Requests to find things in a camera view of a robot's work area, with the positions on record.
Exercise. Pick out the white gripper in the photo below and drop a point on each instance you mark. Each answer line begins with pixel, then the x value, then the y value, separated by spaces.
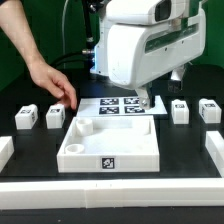
pixel 147 99

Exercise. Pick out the white square tabletop with sockets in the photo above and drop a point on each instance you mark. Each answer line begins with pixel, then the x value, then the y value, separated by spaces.
pixel 110 144

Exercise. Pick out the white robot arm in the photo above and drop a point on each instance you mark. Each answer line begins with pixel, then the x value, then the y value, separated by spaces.
pixel 142 40

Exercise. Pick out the person's bare forearm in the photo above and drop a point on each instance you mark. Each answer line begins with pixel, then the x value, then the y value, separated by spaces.
pixel 14 23

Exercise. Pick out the person's bare hand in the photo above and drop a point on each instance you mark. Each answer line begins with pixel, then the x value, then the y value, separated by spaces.
pixel 55 82

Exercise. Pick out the white sheet with fiducial markers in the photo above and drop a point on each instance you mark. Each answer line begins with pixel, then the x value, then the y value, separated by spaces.
pixel 118 106

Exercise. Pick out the white right obstacle block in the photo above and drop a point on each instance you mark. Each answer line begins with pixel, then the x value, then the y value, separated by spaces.
pixel 214 144

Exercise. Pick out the white obstacle block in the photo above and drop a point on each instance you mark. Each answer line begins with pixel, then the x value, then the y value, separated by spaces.
pixel 214 144
pixel 6 150

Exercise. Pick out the white left obstacle block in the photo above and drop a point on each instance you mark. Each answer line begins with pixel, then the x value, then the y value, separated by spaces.
pixel 6 150

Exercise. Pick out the white front obstacle rail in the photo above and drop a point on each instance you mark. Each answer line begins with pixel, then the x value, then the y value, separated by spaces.
pixel 112 193

